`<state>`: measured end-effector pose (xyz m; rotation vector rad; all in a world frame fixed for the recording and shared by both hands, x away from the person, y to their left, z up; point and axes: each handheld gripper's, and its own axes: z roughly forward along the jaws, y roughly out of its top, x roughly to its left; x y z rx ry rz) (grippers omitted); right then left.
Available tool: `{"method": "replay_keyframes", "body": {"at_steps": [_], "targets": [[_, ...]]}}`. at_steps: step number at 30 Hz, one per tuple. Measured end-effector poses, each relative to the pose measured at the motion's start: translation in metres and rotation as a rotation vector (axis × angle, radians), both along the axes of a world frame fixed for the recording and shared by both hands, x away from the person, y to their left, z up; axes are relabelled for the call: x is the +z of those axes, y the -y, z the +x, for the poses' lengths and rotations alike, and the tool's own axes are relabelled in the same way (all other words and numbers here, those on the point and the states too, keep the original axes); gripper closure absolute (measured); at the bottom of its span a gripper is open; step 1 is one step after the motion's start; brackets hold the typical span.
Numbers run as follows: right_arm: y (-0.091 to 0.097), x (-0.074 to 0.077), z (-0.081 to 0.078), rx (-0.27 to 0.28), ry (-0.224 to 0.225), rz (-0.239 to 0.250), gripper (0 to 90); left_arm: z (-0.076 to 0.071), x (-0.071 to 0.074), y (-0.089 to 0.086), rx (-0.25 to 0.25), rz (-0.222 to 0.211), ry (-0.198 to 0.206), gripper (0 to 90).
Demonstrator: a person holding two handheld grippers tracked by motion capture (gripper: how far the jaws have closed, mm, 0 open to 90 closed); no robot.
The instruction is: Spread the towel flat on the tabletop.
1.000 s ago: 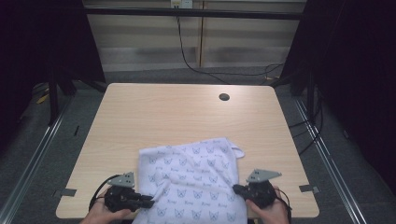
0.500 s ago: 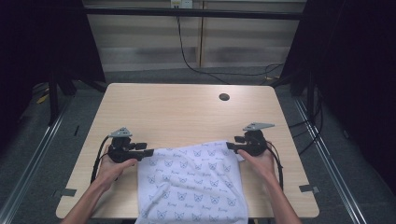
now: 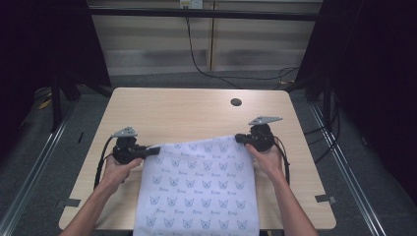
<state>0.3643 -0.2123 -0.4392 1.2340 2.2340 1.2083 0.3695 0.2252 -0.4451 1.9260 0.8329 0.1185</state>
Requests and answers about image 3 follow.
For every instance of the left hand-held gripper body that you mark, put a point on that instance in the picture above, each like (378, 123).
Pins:
(126, 150)

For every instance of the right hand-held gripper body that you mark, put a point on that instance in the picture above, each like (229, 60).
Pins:
(262, 139)

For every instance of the metal floor rail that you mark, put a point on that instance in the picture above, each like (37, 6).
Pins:
(347, 173)
(29, 183)

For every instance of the dark curtain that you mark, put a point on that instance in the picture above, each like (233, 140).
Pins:
(39, 49)
(377, 82)

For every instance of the grey tape strip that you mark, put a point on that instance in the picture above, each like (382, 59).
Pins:
(69, 203)
(325, 198)

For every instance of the white wall socket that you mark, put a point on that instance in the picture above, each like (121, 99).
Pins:
(191, 3)

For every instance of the black horizontal bar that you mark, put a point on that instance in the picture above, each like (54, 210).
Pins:
(196, 13)

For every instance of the yellow object on floor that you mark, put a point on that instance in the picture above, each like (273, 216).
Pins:
(45, 104)

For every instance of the person's left hand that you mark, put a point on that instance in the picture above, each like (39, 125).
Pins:
(116, 173)

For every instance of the black metal stand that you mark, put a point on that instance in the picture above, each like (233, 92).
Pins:
(56, 105)

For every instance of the person's right hand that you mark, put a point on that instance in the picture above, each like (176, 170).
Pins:
(270, 162)

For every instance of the pale lilac cloth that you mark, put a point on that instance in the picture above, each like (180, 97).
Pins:
(200, 187)

